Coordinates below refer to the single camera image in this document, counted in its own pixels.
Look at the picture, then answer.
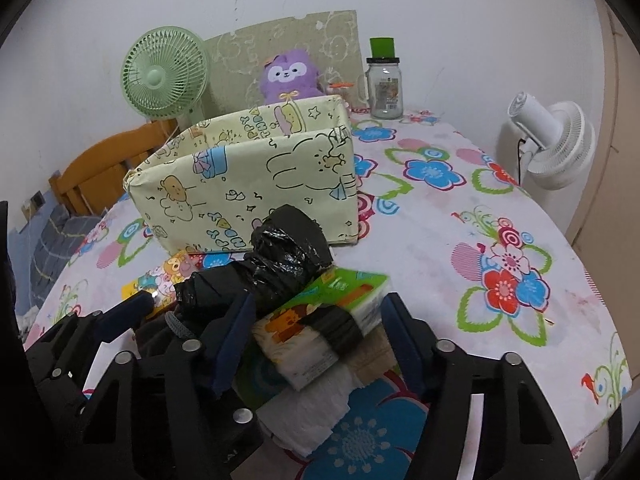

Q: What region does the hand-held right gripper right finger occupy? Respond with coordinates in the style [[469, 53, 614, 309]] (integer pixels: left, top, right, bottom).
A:
[[381, 291, 582, 480]]

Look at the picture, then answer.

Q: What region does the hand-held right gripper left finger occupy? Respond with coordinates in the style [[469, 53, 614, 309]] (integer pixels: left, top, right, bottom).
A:
[[82, 291, 265, 480]]

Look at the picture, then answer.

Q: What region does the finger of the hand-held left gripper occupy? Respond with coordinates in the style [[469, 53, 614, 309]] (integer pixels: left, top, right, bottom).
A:
[[25, 291, 155, 397]]

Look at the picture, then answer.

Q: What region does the yellow cartoon tissue pack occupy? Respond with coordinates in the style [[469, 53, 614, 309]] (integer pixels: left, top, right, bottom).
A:
[[121, 252, 211, 311]]

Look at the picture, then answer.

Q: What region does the green tissue pack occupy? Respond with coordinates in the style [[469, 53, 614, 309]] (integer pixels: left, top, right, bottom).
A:
[[250, 267, 392, 392]]

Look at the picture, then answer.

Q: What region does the black plastic bag roll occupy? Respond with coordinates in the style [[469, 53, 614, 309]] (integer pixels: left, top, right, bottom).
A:
[[172, 204, 335, 321]]

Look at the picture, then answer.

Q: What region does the cartoon paper box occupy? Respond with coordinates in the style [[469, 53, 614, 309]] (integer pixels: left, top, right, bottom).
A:
[[124, 92, 360, 256]]

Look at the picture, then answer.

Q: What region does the white paper tissue stack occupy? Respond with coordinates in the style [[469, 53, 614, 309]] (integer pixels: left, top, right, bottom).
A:
[[255, 360, 361, 458]]

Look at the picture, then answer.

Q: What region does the plaid grey pillow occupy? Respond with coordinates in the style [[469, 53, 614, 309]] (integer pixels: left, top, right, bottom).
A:
[[7, 205, 103, 311]]

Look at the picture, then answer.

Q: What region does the floral tablecloth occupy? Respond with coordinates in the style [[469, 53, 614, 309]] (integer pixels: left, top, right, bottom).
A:
[[17, 105, 633, 480]]

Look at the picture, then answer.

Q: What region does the green desk fan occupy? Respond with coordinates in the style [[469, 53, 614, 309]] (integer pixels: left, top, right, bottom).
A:
[[121, 29, 210, 133]]

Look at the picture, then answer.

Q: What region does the glass jar mug green lid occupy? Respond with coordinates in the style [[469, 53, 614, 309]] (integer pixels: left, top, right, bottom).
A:
[[356, 37, 405, 121]]

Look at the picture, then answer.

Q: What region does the white desk fan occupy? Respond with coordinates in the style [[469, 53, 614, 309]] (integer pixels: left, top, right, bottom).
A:
[[506, 91, 597, 191]]

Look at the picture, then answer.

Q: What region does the beige wooden panel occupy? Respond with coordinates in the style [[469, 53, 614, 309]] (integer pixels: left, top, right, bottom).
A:
[[565, 0, 640, 331]]

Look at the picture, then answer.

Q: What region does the purple plush toy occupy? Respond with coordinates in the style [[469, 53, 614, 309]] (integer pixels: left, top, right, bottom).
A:
[[258, 48, 323, 106]]

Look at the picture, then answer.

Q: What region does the grey-green patterned board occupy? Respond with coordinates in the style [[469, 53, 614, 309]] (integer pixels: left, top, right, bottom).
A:
[[202, 9, 366, 128]]

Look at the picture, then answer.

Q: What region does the black fan cable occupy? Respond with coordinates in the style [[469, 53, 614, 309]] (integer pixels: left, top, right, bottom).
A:
[[515, 135, 527, 187]]

